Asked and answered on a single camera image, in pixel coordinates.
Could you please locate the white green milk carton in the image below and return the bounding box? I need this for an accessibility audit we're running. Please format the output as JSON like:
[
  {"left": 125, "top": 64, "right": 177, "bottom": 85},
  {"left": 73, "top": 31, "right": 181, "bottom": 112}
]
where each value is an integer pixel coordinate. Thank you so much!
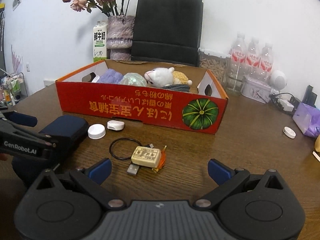
[{"left": 93, "top": 21, "right": 107, "bottom": 62}]

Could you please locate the middle pink-label water bottle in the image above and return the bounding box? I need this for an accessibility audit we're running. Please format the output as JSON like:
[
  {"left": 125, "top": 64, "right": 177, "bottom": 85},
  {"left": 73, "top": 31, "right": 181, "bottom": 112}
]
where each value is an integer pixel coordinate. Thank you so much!
[{"left": 246, "top": 37, "right": 260, "bottom": 79}]

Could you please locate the white earbud case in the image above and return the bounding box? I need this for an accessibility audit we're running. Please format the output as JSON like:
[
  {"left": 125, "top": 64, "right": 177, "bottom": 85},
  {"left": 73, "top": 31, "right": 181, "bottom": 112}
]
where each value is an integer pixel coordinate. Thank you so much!
[{"left": 107, "top": 120, "right": 125, "bottom": 131}]

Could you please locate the silver usb stick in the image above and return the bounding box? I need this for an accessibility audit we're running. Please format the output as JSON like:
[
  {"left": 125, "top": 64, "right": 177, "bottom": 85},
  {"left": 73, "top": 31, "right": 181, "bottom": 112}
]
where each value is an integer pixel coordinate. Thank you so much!
[{"left": 127, "top": 163, "right": 140, "bottom": 176}]

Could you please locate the left pink-label water bottle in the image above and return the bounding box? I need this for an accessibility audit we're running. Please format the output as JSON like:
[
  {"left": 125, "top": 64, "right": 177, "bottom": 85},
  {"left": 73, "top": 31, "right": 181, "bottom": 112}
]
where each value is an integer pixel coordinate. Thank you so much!
[{"left": 229, "top": 33, "right": 247, "bottom": 80}]

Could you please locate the white tin box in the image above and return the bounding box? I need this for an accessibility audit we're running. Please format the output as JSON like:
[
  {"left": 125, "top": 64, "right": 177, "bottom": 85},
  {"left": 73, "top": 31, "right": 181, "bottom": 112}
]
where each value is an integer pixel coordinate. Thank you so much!
[{"left": 241, "top": 77, "right": 273, "bottom": 103}]

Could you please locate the white yellow plush sheep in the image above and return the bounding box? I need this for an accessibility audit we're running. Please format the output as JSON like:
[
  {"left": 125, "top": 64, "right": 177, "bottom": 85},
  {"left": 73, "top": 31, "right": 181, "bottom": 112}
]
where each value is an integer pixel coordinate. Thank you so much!
[{"left": 144, "top": 67, "right": 193, "bottom": 88}]

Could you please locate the small white oval case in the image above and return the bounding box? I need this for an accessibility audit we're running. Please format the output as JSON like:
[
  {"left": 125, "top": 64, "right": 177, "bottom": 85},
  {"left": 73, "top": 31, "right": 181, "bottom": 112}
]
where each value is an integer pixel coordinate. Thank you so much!
[{"left": 283, "top": 126, "right": 296, "bottom": 139}]

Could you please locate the purple knitted cloth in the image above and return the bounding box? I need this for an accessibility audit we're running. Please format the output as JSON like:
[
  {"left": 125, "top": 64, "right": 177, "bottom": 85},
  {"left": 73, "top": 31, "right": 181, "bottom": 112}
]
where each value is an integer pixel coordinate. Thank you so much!
[{"left": 97, "top": 69, "right": 123, "bottom": 84}]

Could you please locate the purple ceramic vase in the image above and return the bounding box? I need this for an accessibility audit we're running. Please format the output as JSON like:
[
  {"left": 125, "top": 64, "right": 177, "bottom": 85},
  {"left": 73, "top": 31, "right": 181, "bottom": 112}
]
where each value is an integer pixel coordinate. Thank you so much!
[{"left": 106, "top": 16, "right": 135, "bottom": 61}]

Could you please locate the navy blue zip case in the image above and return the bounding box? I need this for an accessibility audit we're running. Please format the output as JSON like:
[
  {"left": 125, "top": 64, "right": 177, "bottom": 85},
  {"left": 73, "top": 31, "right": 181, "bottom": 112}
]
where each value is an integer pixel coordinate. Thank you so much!
[{"left": 11, "top": 115, "right": 89, "bottom": 187}]

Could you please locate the purple tissue pack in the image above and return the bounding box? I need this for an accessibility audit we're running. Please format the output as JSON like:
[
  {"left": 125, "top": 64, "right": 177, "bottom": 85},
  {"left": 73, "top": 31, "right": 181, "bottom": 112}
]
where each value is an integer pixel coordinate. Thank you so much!
[{"left": 292, "top": 102, "right": 320, "bottom": 138}]

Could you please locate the clear jar of seeds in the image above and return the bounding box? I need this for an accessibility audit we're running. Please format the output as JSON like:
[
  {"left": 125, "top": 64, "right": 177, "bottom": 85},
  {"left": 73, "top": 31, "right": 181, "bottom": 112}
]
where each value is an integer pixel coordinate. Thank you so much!
[{"left": 199, "top": 48, "right": 231, "bottom": 86}]

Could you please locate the pink-label water bottle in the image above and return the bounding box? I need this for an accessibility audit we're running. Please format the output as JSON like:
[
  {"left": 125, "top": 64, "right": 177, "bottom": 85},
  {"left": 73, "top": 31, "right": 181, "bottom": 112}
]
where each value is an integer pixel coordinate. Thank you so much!
[
  {"left": 258, "top": 43, "right": 273, "bottom": 82},
  {"left": 229, "top": 33, "right": 247, "bottom": 80},
  {"left": 246, "top": 37, "right": 260, "bottom": 79}
]

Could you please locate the black stand device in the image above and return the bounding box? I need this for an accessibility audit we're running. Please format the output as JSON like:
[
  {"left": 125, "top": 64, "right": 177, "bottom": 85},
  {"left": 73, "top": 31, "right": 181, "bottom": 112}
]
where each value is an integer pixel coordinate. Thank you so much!
[{"left": 302, "top": 85, "right": 318, "bottom": 108}]

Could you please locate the yellow mug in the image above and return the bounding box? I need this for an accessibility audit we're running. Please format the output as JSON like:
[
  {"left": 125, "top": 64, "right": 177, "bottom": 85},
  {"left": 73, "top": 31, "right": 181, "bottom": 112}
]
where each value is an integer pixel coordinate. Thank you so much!
[{"left": 314, "top": 135, "right": 320, "bottom": 153}]

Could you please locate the orange cardboard pumpkin box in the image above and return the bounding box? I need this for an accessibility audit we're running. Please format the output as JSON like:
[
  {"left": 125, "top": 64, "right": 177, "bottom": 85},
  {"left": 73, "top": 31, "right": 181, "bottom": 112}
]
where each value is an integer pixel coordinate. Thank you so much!
[{"left": 56, "top": 60, "right": 228, "bottom": 134}]

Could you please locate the right pink-label water bottle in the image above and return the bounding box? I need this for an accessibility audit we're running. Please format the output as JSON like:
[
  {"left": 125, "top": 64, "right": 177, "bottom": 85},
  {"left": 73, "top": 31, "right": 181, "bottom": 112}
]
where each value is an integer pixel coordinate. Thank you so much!
[{"left": 258, "top": 43, "right": 273, "bottom": 82}]

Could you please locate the clear glass cup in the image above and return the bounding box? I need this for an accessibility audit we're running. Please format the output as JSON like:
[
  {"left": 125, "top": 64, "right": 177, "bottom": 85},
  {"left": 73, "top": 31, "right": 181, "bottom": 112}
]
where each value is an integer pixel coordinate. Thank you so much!
[{"left": 225, "top": 76, "right": 244, "bottom": 95}]

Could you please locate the black paper shopping bag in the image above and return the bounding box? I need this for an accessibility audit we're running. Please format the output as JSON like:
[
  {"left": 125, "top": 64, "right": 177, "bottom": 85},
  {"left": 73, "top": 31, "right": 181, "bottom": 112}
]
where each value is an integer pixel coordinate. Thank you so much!
[{"left": 131, "top": 0, "right": 203, "bottom": 67}]

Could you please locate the black striped cable roll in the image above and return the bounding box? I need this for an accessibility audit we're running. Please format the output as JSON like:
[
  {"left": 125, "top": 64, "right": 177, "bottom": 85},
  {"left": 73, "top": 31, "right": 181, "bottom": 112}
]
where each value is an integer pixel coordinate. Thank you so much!
[{"left": 161, "top": 83, "right": 191, "bottom": 93}]

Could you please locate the black rubber ring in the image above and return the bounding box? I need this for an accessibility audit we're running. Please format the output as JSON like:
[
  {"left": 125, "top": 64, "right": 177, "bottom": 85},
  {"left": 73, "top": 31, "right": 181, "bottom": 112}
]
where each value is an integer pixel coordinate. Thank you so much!
[{"left": 109, "top": 138, "right": 143, "bottom": 160}]

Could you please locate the white bottle cap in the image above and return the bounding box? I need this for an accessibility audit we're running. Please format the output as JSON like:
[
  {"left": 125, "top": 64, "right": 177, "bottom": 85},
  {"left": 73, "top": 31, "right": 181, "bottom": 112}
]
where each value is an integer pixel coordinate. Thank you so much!
[{"left": 87, "top": 124, "right": 106, "bottom": 140}]

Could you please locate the white round speaker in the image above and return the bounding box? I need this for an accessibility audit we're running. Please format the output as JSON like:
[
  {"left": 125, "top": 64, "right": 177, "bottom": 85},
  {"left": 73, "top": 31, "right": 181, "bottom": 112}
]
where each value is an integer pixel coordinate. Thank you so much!
[{"left": 269, "top": 70, "right": 287, "bottom": 90}]

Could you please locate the iridescent shell ball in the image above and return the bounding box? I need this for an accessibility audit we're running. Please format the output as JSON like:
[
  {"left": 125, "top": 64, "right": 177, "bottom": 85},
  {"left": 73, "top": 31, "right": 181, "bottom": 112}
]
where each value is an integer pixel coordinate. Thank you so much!
[{"left": 119, "top": 73, "right": 147, "bottom": 87}]

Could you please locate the white power adapter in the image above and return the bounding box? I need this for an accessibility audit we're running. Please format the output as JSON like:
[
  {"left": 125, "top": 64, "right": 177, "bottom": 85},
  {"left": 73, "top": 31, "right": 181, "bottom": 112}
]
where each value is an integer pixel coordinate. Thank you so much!
[{"left": 278, "top": 98, "right": 294, "bottom": 112}]

